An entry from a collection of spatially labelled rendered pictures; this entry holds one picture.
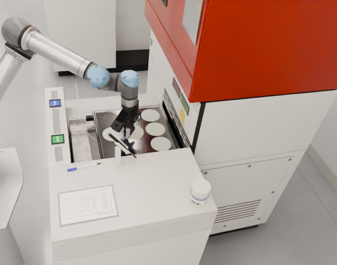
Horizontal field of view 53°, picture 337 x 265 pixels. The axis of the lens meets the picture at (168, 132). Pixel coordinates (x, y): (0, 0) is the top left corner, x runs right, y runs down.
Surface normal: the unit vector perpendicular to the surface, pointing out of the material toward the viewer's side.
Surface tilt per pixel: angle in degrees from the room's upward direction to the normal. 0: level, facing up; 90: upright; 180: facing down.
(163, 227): 90
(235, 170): 90
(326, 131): 90
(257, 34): 90
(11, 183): 0
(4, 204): 0
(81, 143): 0
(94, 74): 48
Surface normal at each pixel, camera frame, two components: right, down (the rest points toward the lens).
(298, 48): 0.28, 0.68
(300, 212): 0.11, -0.73
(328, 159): -0.96, 0.11
